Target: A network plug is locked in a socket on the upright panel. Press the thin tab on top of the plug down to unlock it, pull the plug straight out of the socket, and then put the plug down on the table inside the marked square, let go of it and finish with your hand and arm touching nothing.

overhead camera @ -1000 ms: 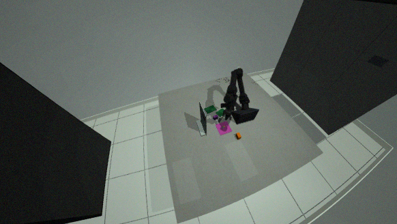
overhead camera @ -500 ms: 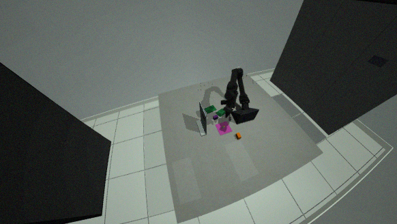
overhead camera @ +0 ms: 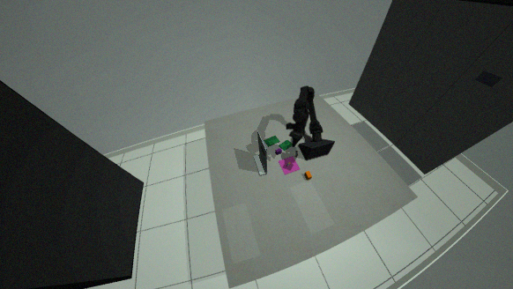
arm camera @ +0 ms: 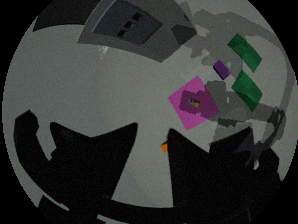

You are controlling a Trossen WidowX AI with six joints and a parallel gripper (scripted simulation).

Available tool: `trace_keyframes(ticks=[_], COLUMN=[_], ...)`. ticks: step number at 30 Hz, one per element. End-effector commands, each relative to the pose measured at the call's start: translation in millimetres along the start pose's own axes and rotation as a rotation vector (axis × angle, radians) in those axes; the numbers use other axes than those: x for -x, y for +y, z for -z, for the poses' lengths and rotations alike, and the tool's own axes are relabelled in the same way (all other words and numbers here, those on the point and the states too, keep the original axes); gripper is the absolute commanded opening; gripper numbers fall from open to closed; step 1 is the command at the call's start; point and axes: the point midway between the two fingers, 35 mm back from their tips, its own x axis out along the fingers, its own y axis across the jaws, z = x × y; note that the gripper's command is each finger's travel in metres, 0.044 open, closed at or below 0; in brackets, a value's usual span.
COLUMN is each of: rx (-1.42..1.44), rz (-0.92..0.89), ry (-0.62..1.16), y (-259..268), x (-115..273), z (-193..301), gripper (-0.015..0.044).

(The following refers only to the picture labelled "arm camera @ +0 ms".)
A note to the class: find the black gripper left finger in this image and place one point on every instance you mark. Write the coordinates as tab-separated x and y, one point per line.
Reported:
105	155

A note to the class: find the orange cube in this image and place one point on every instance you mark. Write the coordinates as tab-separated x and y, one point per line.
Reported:
164	146

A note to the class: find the purple rectangular block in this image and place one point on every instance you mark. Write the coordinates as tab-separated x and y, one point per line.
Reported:
221	70

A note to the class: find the magenta flat square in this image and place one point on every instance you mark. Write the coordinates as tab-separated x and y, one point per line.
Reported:
189	114

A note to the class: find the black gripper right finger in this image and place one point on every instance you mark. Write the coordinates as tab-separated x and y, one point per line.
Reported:
191	168

